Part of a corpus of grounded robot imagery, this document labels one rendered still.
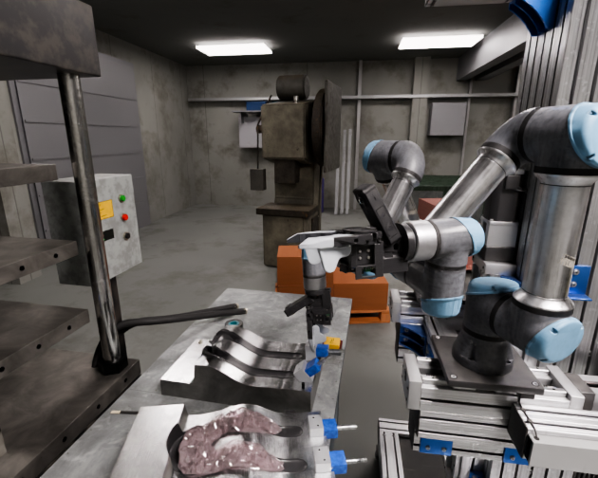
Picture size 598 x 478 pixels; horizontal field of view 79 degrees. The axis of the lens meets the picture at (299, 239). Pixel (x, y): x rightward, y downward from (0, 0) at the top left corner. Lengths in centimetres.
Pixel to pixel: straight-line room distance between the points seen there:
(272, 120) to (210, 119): 494
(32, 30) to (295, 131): 342
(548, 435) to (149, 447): 94
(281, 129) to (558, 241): 381
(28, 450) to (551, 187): 146
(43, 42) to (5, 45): 11
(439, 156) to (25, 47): 820
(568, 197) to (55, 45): 129
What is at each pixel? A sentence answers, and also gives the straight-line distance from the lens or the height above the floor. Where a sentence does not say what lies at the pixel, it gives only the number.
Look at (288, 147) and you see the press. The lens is 442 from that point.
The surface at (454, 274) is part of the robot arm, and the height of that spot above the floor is 138.
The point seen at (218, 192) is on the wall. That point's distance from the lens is 936.
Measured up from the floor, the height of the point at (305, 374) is 92.
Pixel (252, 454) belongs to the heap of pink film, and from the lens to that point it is 99.
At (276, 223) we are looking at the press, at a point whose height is 60.
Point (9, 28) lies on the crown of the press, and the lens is 121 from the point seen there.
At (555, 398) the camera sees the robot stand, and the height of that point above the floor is 98.
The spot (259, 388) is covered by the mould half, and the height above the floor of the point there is 88.
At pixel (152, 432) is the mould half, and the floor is 91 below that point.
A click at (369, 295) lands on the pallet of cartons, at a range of 335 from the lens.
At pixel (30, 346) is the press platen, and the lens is 137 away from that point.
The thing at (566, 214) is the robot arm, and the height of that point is 147.
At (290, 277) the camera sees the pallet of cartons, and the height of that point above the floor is 46.
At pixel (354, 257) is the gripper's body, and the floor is 143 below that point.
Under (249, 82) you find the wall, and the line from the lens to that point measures 907.
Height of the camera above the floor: 162
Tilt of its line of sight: 16 degrees down
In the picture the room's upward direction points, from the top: straight up
